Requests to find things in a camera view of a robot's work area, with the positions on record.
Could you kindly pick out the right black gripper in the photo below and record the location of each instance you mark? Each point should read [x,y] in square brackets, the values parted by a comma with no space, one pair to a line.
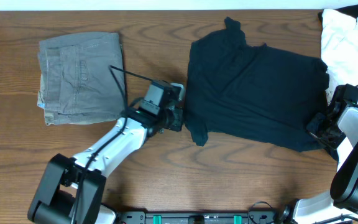
[332,144]

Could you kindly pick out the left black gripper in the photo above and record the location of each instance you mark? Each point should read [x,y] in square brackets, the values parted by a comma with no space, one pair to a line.
[179,120]

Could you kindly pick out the white garment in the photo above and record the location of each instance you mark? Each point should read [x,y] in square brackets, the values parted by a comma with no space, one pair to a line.
[339,49]

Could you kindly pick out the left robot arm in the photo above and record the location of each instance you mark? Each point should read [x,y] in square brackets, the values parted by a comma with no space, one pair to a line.
[71,189]

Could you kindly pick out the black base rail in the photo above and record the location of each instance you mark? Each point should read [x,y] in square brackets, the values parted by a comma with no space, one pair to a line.
[261,216]

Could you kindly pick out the folded grey khaki pants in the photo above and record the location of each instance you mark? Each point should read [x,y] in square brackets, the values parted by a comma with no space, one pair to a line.
[81,79]

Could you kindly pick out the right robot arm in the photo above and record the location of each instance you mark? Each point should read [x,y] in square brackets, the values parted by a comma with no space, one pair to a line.
[340,203]

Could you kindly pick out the black t-shirt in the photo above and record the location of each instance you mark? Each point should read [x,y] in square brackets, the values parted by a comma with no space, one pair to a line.
[253,92]

